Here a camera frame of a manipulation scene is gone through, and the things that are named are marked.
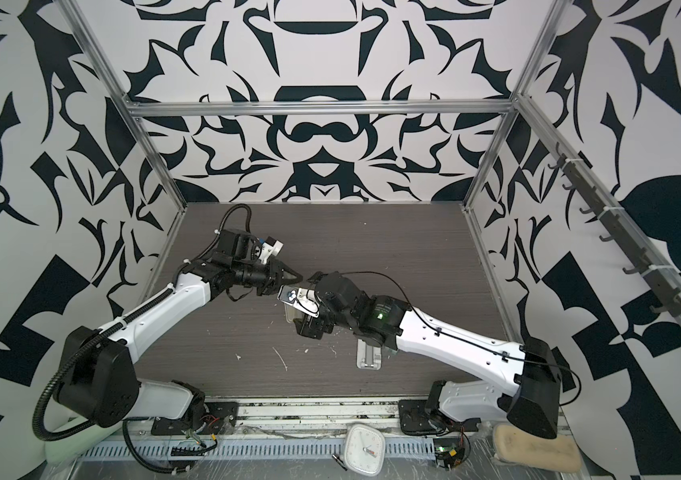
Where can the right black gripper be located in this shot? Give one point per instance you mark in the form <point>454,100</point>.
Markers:
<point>313,326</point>

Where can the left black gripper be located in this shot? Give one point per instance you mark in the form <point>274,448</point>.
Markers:
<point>275,276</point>

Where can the white remote control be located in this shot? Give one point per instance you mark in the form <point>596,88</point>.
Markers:
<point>295,312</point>

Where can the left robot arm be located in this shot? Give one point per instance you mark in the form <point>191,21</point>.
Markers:
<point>97,379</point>

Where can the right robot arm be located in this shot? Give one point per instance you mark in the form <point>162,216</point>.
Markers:
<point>522,380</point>

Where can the silver metal phone stand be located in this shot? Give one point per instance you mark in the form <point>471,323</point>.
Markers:
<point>368,357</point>

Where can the white square clock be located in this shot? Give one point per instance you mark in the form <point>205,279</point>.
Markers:
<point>364,450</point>

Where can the black marker pen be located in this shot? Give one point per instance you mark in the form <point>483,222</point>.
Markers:
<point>339,461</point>

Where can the small circuit board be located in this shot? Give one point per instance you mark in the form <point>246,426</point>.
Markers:
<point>449,453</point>

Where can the beige sponge pad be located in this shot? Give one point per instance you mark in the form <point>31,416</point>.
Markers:
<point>514,446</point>

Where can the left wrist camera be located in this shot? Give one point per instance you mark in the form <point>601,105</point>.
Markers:
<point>269,249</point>

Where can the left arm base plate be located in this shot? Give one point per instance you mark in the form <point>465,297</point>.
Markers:
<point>216,417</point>

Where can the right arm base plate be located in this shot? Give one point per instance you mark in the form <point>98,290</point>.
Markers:
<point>416,420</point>

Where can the white slotted cable duct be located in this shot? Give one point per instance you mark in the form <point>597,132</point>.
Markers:
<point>283,449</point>

